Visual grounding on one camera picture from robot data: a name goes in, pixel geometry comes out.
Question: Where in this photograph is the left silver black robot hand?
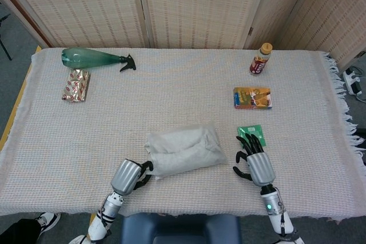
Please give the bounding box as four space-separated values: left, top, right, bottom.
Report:
110 158 155 196

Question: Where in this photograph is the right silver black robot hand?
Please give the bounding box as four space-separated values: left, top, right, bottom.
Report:
233 133 276 188

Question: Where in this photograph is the light grey cloth garment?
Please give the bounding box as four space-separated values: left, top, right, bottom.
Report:
144 123 224 178

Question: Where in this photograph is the transparent plastic bag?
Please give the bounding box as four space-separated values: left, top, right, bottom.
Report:
144 122 228 182

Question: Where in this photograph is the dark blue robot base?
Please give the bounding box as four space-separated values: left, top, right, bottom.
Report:
119 214 241 244

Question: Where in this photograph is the green foil sachet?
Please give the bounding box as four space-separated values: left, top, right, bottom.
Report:
236 125 267 149

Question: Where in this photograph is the white woven tablecloth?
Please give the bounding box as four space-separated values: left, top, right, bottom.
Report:
0 47 366 225

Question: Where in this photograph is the orange blue carton box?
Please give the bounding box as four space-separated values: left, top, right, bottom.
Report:
233 86 273 110

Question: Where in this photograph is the white black sneaker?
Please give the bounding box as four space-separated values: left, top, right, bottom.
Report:
68 234 88 244
35 212 61 238

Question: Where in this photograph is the gold red snack package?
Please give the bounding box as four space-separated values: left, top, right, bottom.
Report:
61 68 92 103

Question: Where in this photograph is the Costa drink bottle yellow cap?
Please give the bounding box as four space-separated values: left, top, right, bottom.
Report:
249 42 272 76

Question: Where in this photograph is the black trouser leg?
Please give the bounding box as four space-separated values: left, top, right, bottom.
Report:
0 218 42 244

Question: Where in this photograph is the green spray bottle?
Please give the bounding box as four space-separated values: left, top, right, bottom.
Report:
61 47 137 73

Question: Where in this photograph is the white power strip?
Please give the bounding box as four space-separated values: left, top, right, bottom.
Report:
342 68 363 96

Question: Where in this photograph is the woven folding screen panel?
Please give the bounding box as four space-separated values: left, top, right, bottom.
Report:
136 0 265 50
242 0 366 65
0 0 144 49

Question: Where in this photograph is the black tripod leg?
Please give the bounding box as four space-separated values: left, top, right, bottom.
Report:
0 12 13 62

